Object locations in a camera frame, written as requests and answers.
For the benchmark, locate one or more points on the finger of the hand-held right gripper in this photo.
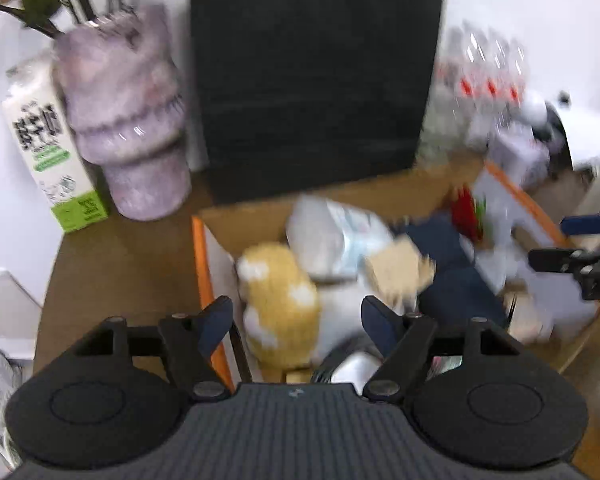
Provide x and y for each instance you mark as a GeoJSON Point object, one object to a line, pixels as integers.
{"type": "Point", "coordinates": [590, 224]}
{"type": "Point", "coordinates": [570, 258]}

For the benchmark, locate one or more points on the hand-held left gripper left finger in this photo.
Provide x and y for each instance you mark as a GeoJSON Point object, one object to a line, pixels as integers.
{"type": "Point", "coordinates": [215, 325]}

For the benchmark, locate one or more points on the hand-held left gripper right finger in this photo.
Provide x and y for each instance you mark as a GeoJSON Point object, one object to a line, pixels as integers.
{"type": "Point", "coordinates": [380, 325]}

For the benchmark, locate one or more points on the white cube charger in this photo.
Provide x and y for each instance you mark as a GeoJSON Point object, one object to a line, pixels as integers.
{"type": "Point", "coordinates": [355, 367]}

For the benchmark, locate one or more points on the white and yellow plush hamster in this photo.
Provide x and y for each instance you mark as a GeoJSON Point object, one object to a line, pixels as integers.
{"type": "Point", "coordinates": [280, 300]}

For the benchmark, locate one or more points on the navy zip pouch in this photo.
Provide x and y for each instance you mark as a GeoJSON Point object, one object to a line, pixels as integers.
{"type": "Point", "coordinates": [455, 285]}

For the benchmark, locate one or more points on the clear plastic bottle white label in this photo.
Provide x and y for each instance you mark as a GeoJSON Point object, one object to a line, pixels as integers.
{"type": "Point", "coordinates": [330, 235]}

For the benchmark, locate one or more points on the red artificial rose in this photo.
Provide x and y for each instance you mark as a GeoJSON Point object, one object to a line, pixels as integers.
{"type": "Point", "coordinates": [467, 217]}

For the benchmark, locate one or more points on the red cardboard box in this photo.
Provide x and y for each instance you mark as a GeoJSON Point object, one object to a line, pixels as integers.
{"type": "Point", "coordinates": [250, 217]}

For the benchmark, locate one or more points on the wooden desktop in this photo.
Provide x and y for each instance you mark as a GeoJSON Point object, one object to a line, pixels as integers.
{"type": "Point", "coordinates": [130, 260]}

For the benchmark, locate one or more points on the shiny green wrapper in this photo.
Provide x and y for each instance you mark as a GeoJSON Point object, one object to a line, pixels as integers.
{"type": "Point", "coordinates": [445, 365]}

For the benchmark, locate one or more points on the white flat stand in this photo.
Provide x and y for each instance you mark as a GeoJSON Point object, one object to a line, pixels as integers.
{"type": "Point", "coordinates": [585, 135]}

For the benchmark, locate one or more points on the grey metal tin box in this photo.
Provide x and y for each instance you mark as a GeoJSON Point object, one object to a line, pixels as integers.
{"type": "Point", "coordinates": [517, 155]}

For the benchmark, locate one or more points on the white round device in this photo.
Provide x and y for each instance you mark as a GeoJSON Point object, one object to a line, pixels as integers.
{"type": "Point", "coordinates": [532, 110]}

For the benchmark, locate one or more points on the clear water bottle red label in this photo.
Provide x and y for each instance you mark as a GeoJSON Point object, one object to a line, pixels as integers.
{"type": "Point", "coordinates": [515, 85]}
{"type": "Point", "coordinates": [462, 75]}
{"type": "Point", "coordinates": [490, 85]}

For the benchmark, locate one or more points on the white flat box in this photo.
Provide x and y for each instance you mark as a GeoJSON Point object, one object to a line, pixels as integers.
{"type": "Point", "coordinates": [5, 310]}

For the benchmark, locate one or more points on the purple ceramic vase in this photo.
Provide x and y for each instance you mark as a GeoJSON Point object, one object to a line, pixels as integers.
{"type": "Point", "coordinates": [130, 120]}

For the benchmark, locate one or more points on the white and green milk carton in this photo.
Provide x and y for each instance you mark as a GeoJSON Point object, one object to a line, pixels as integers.
{"type": "Point", "coordinates": [50, 160]}

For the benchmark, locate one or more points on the black chair back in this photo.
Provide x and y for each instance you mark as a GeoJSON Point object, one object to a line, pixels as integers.
{"type": "Point", "coordinates": [310, 70]}

